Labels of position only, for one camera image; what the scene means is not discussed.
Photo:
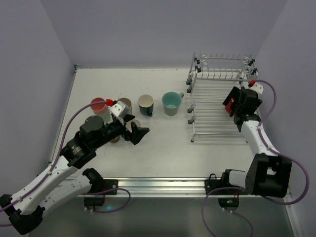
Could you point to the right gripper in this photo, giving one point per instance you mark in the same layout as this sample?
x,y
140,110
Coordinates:
x,y
233,95

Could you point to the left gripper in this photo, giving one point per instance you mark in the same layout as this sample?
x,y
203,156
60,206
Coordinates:
x,y
129,128

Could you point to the red mug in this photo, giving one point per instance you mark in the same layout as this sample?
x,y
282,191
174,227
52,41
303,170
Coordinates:
x,y
229,107

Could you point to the beige tall cup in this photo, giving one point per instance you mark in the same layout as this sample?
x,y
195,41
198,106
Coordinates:
x,y
128,103

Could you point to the dark green mug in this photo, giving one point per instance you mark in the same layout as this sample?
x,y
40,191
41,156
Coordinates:
x,y
146,105

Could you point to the green cup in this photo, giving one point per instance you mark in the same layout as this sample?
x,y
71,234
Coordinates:
x,y
106,116

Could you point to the pink cup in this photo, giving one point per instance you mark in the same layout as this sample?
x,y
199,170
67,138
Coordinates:
x,y
99,106

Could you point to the light green mug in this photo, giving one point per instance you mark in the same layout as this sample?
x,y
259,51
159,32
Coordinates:
x,y
171,102

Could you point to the light blue mug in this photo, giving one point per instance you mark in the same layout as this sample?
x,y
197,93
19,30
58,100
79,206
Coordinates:
x,y
137,122

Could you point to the cream small cup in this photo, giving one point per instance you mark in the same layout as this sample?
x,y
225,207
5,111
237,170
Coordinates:
x,y
115,140

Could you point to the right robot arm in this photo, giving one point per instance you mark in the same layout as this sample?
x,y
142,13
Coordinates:
x,y
269,173

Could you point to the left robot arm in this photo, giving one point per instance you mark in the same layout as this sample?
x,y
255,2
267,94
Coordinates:
x,y
26,208

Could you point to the metal dish rack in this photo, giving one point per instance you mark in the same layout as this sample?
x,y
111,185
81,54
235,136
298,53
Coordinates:
x,y
209,81

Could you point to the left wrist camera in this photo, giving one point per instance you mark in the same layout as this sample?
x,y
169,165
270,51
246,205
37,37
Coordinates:
x,y
118,111

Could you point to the aluminium mounting rail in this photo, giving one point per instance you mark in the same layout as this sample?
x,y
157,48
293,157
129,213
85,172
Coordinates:
x,y
139,188

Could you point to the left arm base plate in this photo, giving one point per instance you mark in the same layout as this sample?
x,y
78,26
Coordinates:
x,y
104,187

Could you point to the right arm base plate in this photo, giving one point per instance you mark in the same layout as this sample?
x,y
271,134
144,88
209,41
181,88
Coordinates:
x,y
213,182

